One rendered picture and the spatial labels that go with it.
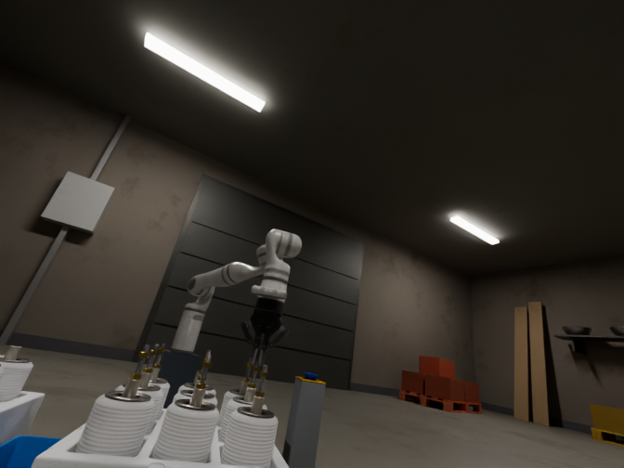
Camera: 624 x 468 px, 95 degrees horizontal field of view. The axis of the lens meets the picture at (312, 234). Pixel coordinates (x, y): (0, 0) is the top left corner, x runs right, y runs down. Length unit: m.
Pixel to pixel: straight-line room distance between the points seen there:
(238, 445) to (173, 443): 0.11
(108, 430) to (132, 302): 3.46
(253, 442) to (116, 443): 0.22
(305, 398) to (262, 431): 0.25
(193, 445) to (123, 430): 0.12
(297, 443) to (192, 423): 0.34
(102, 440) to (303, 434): 0.45
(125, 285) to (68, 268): 0.58
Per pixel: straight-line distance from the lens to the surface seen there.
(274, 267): 0.79
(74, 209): 4.16
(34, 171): 4.54
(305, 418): 0.88
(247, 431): 0.65
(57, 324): 4.11
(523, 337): 7.20
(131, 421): 0.65
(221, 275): 1.27
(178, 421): 0.64
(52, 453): 0.65
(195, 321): 1.39
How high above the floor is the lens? 0.37
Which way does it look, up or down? 23 degrees up
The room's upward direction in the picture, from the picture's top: 10 degrees clockwise
